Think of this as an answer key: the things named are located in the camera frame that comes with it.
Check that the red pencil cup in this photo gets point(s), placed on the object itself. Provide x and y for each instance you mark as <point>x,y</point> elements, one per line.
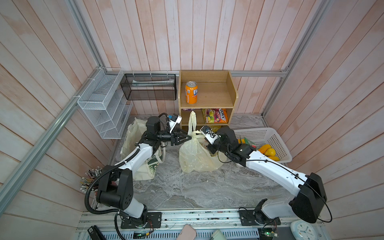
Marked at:
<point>90,177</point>

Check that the black mesh basket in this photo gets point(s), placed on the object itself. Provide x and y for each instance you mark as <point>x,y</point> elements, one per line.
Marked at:
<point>149,87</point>

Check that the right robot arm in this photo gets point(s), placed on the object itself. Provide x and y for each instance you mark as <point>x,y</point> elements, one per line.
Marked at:
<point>308,196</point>

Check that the colourful candy packet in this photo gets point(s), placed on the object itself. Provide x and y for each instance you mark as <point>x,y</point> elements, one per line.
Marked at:
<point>211,116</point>

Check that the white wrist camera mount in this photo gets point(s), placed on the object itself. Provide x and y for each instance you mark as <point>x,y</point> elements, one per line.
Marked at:
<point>210,136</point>

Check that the cream canvas tote bag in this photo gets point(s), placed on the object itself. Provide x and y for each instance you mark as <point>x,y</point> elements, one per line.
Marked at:
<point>144,164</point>

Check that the orange Fanta can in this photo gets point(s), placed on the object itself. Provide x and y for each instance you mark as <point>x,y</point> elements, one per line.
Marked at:
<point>191,92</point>

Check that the white wire mesh rack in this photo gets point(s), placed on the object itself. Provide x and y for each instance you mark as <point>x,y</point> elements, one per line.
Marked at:
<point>104,103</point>

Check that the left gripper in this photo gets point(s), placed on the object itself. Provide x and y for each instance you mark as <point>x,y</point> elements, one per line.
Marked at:
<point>175,139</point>

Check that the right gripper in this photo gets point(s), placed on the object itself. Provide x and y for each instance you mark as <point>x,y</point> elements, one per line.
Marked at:
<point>210,148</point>

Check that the white plastic fruit basket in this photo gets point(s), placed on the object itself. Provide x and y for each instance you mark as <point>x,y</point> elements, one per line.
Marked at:
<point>259,137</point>

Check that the orange snack packet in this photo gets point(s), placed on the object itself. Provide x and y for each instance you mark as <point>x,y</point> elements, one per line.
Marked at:
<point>221,116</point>

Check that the yellow lemon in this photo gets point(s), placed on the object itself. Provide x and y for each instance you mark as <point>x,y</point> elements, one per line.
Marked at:
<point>270,152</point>

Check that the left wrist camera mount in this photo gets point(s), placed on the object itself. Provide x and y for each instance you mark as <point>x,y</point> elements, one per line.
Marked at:
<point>172,121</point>

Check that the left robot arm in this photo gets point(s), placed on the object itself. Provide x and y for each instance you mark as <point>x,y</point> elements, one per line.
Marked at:
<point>113,192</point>

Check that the wooden two-tier shelf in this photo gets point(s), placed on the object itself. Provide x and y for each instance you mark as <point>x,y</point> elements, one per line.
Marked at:
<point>216,90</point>

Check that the orange print plastic bag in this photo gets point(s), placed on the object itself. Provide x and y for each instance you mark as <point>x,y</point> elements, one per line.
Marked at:
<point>194,155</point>

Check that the pink phone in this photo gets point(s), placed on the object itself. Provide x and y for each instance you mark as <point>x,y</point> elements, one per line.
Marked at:
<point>187,233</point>

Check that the white analog clock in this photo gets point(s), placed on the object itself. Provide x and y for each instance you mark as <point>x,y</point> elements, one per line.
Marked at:
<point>302,230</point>

